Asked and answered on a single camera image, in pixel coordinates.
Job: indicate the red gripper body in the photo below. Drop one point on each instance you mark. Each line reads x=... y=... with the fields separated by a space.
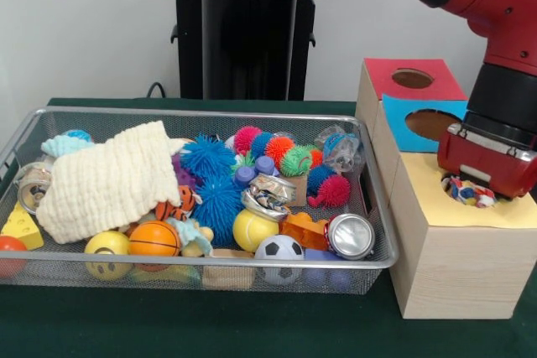
x=503 y=169

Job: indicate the long polka dot cloth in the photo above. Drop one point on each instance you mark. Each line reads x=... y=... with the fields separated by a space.
x=470 y=192

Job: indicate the cream knitted cloth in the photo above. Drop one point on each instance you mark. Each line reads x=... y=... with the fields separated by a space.
x=109 y=182

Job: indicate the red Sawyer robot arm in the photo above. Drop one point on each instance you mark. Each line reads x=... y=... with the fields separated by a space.
x=503 y=31

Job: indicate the wooden box with three holes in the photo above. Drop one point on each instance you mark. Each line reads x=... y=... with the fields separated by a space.
x=436 y=274

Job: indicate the clear mesh bin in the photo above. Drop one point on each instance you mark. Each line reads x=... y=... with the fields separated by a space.
x=377 y=249

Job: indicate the crushed red drink can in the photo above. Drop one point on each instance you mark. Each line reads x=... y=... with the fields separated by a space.
x=351 y=236

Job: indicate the black and white soccer ball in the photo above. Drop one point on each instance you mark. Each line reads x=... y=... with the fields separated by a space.
x=280 y=249

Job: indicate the yellow tennis ball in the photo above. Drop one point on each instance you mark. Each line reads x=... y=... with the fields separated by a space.
x=254 y=230

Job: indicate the blue spiky rubber ball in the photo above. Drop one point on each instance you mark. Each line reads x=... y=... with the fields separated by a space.
x=208 y=157
x=218 y=207

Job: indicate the striped tiger plush toy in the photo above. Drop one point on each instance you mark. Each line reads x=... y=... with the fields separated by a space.
x=178 y=205

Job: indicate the orange toy basketball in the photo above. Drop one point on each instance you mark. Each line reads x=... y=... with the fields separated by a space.
x=155 y=239

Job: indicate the yellow smiley ball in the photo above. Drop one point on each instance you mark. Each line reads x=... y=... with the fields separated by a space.
x=107 y=249

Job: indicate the mint green cloth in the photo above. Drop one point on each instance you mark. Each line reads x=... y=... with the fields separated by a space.
x=63 y=147

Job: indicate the silver drink can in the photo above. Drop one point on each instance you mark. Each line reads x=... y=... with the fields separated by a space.
x=29 y=186

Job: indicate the yellow cheese wedge toy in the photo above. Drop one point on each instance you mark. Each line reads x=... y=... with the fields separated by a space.
x=21 y=230

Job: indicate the red ball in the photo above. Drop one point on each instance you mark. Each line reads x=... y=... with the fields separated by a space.
x=8 y=253

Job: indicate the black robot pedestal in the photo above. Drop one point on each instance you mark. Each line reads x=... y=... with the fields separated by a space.
x=243 y=48

